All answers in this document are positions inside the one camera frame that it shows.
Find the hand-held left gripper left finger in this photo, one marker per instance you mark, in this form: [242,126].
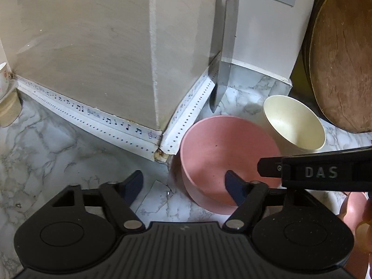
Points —
[134,181]

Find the person's right hand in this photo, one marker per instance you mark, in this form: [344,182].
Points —
[365,226]

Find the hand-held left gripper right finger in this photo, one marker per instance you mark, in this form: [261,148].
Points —
[234,186]

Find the cream bowl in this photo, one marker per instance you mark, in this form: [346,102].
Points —
[293,122]

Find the pink bear-shaped plate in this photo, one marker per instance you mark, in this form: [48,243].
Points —
[353,209]

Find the white floral bowl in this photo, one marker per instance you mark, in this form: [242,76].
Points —
[3,78]

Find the pink bowl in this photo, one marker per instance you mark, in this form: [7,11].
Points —
[221,157]

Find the round wooden cutting board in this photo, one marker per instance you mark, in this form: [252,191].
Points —
[343,58]

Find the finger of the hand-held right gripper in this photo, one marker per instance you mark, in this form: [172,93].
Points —
[270,167]

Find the white music note edge strip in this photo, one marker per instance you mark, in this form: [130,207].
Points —
[116,122]

